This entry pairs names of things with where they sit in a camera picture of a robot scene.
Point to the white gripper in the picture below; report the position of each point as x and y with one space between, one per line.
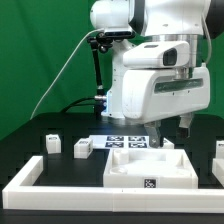
151 95

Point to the white square tabletop part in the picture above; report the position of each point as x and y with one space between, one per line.
149 168

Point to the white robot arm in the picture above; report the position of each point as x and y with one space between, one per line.
154 21

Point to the fiducial marker sheet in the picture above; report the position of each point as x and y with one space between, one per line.
119 141

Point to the white U-shaped obstacle fence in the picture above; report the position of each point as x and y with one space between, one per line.
22 193

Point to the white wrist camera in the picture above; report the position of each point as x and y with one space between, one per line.
164 54

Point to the black camera on mount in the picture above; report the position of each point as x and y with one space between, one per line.
119 35

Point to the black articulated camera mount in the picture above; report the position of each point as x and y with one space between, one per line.
98 44

